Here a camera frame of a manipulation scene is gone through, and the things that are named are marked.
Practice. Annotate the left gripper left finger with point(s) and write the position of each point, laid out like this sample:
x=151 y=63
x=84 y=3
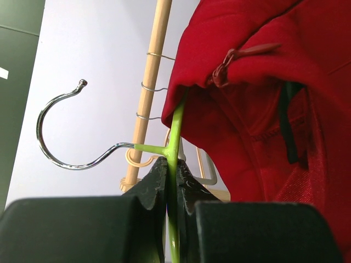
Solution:
x=125 y=228

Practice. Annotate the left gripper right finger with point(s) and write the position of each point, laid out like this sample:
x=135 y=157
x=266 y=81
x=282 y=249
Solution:
x=215 y=231

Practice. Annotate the grey hanger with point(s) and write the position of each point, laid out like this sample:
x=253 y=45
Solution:
x=202 y=179

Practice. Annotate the yellow-green hanger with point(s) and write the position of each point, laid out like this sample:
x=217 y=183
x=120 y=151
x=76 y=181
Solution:
x=170 y=152

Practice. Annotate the red skirt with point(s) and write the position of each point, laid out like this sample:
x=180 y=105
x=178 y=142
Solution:
x=267 y=88

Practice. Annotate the pink hanger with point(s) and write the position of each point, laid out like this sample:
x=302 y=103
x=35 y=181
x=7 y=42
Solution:
x=152 y=90

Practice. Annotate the green hanger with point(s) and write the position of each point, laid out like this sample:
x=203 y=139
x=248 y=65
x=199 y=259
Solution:
x=160 y=56

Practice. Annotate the wooden clothes rack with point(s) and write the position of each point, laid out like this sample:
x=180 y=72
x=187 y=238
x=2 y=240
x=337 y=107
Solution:
x=157 y=39

